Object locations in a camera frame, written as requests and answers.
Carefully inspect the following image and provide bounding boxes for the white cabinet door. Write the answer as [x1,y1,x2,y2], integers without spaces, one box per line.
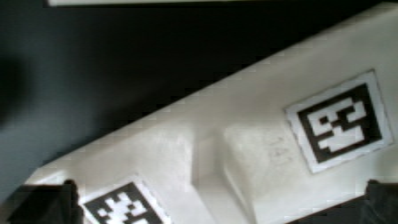
[28,1,398,224]

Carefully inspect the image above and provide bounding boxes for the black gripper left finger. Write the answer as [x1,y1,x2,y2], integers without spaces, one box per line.
[0,180,83,224]

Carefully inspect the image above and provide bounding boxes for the white cabinet body box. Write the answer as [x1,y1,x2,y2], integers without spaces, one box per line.
[45,0,246,7]

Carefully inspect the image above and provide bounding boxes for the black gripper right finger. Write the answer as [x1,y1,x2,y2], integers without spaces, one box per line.
[285,179,398,224]

